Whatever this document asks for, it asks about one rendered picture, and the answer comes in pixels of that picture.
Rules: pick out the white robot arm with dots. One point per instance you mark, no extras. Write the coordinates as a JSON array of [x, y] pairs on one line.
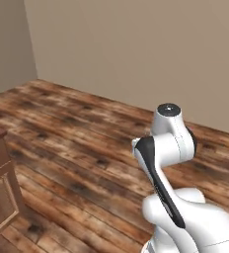
[[172, 148]]

